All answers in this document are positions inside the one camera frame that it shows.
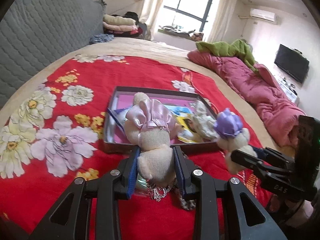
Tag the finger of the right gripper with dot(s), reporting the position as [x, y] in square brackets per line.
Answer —
[261, 153]
[242, 160]

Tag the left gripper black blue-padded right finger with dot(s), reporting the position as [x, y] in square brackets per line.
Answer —
[244, 216]

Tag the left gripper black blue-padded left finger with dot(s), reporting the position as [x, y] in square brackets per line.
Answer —
[69, 216]

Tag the plush bunny purple dress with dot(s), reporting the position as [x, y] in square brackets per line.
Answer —
[232, 136]

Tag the white floral cloth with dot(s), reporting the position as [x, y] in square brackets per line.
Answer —
[203, 123]

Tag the yellow cartoon wipes pack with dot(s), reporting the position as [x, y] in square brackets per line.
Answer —
[187, 133]

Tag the plush bunny pink dress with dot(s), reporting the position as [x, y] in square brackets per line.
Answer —
[151, 126]

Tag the leopard print soft item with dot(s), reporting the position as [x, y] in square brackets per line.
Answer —
[187, 205]

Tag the pink quilted comforter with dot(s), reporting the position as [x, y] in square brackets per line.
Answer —
[261, 90]

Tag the green sponge in plastic bag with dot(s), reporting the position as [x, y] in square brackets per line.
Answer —
[141, 187]

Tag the dark cardboard box tray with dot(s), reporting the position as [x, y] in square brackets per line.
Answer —
[118, 148]

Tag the blue white plastic packet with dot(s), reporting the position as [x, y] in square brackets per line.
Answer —
[119, 116]

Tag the green blanket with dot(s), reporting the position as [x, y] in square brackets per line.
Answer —
[238, 48]

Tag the white air conditioner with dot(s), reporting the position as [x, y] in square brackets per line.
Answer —
[263, 15]

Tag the beige bed sheet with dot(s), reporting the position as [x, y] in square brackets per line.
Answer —
[151, 50]

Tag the white curtain right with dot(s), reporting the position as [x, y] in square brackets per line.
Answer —
[222, 20]

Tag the white curtain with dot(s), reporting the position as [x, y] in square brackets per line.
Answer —
[150, 16]
[222, 20]

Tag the blue patterned cloth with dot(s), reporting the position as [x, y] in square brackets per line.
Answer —
[101, 38]

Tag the stack of folded blankets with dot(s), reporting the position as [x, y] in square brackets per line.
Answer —
[128, 25]

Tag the white curtain left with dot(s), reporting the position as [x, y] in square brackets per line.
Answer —
[150, 16]

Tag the grey quilted headboard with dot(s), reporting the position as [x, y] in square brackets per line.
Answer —
[35, 33]

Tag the black wall television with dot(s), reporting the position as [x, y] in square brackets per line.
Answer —
[292, 63]

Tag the window with dark frame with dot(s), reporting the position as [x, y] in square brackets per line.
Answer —
[186, 15]

